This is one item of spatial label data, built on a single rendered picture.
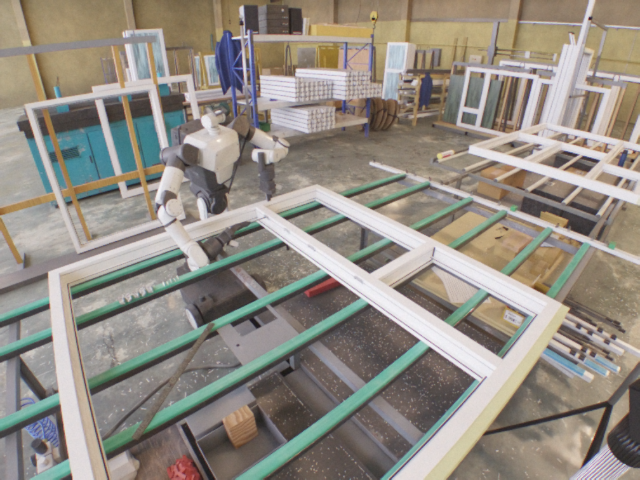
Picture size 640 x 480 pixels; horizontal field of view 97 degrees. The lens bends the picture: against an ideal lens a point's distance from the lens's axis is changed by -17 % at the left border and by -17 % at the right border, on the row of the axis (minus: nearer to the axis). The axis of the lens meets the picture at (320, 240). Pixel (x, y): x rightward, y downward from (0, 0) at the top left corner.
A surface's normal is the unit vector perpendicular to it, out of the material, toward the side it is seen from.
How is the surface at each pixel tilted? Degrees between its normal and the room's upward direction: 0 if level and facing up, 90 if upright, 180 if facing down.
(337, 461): 0
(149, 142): 90
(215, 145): 57
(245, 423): 90
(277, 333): 0
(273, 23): 90
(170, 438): 0
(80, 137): 90
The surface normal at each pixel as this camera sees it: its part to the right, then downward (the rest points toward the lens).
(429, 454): 0.00, -0.86
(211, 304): 0.48, -0.34
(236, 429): 0.63, 0.40
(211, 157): 0.32, 0.59
